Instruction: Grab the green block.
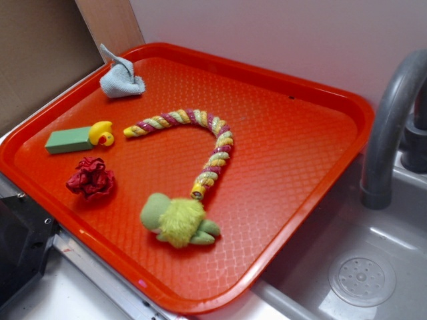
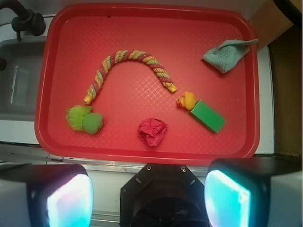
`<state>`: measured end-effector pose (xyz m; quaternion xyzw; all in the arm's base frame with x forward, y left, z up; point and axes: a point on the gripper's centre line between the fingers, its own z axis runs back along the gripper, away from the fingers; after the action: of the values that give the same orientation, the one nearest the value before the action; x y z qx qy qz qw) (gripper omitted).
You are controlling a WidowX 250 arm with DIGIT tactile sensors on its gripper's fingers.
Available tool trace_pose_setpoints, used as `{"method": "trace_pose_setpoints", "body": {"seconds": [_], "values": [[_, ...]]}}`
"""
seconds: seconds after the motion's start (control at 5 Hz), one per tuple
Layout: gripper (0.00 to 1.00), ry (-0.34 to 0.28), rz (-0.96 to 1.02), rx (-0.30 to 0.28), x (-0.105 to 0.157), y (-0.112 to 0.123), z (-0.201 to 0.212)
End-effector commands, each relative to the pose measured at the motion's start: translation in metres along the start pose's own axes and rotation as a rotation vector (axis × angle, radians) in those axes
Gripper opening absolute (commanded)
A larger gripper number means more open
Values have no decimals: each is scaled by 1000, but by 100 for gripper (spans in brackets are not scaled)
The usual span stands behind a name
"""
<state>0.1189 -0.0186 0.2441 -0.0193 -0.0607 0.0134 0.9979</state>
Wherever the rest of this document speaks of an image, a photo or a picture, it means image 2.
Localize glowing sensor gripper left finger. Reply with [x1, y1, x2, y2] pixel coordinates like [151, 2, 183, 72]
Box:
[0, 164, 94, 227]

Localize grey sink basin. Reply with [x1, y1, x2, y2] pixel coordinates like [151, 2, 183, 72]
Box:
[0, 37, 46, 122]

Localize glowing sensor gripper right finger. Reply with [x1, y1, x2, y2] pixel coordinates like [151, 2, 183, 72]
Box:
[204, 157, 303, 227]

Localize red plastic tray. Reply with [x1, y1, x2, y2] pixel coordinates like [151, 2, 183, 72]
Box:
[35, 3, 260, 166]

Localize crumpled red paper ball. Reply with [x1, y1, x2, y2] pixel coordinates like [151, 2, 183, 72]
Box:
[137, 118, 169, 147]

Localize yellow rubber duck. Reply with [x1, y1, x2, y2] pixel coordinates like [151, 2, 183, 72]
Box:
[177, 91, 196, 111]

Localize teal folded cloth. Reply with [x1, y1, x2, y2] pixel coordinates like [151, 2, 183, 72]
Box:
[202, 39, 258, 73]

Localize green rectangular block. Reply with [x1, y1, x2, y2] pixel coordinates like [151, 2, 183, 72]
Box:
[190, 100, 226, 133]

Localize fuzzy green ball toy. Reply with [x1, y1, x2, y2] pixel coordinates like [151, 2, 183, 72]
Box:
[65, 105, 103, 134]

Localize dark sink faucet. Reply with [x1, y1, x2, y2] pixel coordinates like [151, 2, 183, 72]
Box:
[0, 0, 46, 42]

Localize twisted multicolour rope toy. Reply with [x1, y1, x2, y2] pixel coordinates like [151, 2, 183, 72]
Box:
[83, 50, 177, 105]

